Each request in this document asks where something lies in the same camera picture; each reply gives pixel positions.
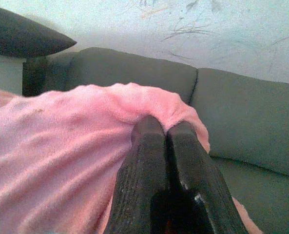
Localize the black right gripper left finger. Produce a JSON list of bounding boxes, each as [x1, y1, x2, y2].
[[105, 115, 170, 234]]

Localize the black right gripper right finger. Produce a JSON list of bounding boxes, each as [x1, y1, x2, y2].
[[168, 120, 249, 234]]

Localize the pink dotted pillow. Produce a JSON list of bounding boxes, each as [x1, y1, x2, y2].
[[0, 82, 264, 234]]

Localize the grey-green leather sofa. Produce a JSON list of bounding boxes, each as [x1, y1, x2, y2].
[[22, 47, 289, 234]]

